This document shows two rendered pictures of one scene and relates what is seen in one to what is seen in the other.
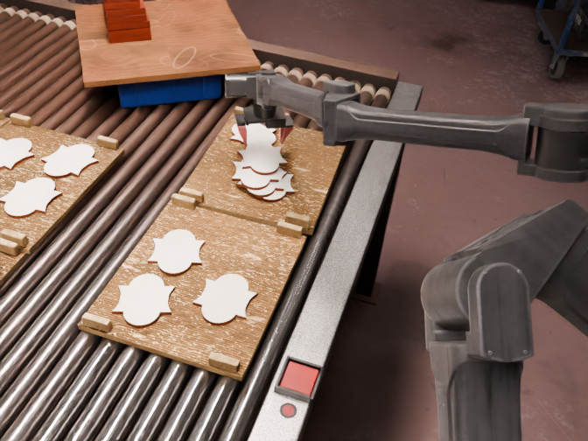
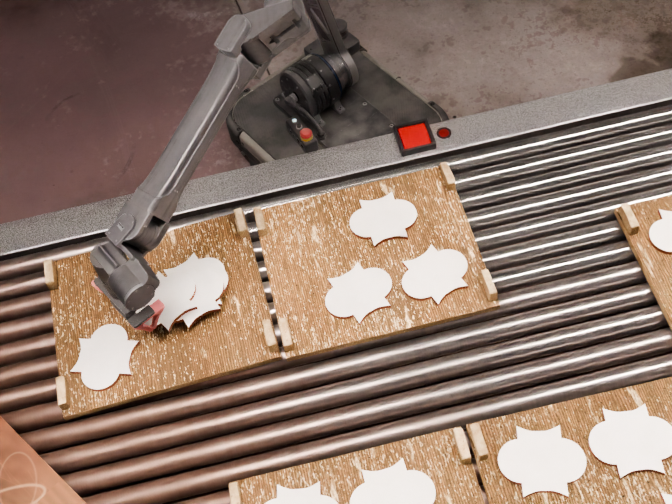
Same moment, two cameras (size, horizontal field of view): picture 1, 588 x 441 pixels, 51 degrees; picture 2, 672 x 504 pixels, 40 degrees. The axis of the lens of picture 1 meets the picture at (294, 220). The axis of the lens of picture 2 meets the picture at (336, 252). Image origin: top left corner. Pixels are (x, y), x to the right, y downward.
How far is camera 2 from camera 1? 1.78 m
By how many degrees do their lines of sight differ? 65
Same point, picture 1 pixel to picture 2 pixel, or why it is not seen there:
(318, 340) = (366, 148)
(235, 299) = (379, 209)
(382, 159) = (65, 222)
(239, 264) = (333, 237)
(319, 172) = not seen: hidden behind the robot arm
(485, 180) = not seen: outside the picture
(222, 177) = (211, 336)
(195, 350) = (449, 206)
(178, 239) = (343, 301)
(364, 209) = not seen: hidden behind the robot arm
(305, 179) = (161, 259)
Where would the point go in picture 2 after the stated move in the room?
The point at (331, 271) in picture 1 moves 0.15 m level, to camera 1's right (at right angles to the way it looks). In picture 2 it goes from (280, 179) to (251, 133)
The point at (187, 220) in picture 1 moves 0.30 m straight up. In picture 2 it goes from (306, 319) to (283, 228)
